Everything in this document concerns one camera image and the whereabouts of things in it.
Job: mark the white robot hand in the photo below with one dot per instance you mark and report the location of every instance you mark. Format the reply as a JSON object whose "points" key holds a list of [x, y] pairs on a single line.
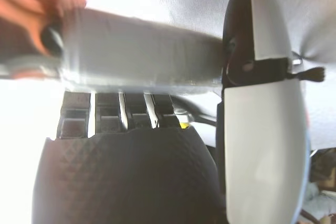
{"points": [[126, 176]]}

